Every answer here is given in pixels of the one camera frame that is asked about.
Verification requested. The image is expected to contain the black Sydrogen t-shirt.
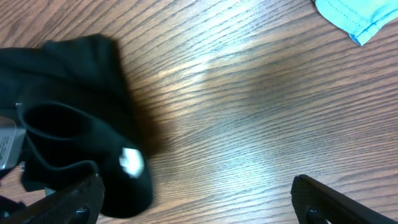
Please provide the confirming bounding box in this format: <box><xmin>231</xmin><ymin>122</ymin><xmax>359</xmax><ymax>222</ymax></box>
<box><xmin>1</xmin><ymin>34</ymin><xmax>154</xmax><ymax>218</ymax></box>

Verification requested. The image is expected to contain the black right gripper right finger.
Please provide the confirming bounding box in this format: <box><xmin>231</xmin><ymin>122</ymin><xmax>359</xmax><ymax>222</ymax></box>
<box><xmin>290</xmin><ymin>174</ymin><xmax>397</xmax><ymax>224</ymax></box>

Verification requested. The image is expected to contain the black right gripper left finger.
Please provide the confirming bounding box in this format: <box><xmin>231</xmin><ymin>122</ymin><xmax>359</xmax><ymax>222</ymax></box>
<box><xmin>1</xmin><ymin>174</ymin><xmax>104</xmax><ymax>224</ymax></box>

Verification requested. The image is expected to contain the light blue t-shirt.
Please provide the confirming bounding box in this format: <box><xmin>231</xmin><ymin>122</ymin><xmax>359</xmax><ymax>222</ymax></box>
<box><xmin>313</xmin><ymin>0</ymin><xmax>397</xmax><ymax>45</ymax></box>

